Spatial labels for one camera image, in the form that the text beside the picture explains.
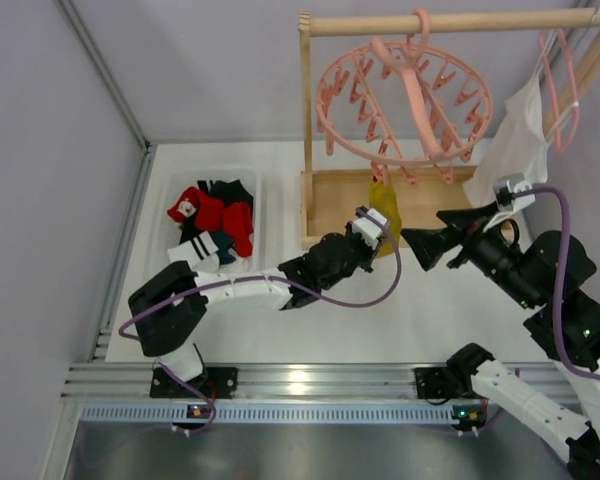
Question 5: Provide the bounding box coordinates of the white undershirt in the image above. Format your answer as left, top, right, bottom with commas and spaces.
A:
463, 75, 548, 207

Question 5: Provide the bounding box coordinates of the teal green sock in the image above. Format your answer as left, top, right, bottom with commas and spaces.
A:
211, 230, 236, 266

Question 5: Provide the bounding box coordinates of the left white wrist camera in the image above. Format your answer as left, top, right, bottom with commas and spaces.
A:
351, 206, 389, 250

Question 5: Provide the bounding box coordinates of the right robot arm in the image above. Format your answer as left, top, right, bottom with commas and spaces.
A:
401, 205, 600, 479

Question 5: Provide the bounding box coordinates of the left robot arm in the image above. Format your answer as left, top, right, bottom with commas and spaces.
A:
128, 218, 384, 382

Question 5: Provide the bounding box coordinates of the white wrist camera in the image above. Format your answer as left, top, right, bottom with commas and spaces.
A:
351, 206, 389, 250
483, 173, 535, 232

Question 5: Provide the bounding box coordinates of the mustard yellow sock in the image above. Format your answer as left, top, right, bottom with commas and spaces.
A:
369, 178, 402, 244

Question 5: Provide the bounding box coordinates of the black striped sock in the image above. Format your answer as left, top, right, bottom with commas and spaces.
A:
192, 179, 254, 212

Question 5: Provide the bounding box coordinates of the white slotted cable duct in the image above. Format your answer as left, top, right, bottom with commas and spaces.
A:
80, 401, 484, 425

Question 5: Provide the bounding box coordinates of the aluminium rail frame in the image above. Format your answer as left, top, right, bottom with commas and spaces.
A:
59, 362, 576, 401

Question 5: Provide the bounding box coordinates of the red sock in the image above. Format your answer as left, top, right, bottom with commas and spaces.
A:
222, 202, 254, 258
166, 186, 225, 232

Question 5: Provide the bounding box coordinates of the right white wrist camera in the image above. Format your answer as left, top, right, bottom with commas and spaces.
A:
483, 173, 535, 232

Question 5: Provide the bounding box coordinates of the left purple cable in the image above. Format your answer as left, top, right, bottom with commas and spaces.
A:
117, 207, 404, 441

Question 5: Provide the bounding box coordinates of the wooden clothes rack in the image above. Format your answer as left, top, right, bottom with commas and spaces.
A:
298, 8, 600, 248

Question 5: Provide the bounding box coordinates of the pink clothes hanger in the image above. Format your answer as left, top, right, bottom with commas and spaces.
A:
536, 28, 581, 154

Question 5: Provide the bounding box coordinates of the white striped sock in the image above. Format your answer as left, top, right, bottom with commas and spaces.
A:
167, 232, 220, 273

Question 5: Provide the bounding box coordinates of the pink round clip hanger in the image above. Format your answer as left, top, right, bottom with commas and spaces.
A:
303, 8, 493, 184

